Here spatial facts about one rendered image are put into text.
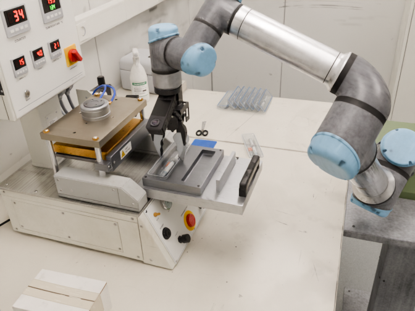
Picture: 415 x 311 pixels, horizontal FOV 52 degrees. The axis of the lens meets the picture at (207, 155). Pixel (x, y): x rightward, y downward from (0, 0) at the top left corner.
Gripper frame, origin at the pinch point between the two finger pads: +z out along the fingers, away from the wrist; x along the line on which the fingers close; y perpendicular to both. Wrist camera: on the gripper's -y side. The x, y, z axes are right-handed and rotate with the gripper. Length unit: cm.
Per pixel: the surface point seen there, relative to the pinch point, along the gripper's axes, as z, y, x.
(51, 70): -21.7, 0.4, 34.4
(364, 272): 100, 76, -63
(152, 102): 21, 76, 44
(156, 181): 1.8, -10.1, -0.4
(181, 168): 1.5, -3.1, -4.5
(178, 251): 24.0, -11.3, -5.4
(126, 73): 11, 85, 62
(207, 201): 4.7, -11.0, -14.8
